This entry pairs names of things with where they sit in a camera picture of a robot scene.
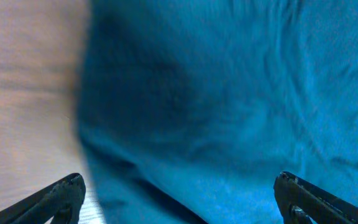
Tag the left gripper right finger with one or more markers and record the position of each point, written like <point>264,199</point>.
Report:
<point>301,202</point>

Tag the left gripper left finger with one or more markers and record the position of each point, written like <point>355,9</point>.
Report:
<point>58,203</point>

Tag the navy blue shorts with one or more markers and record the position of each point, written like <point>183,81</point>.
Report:
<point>189,109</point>

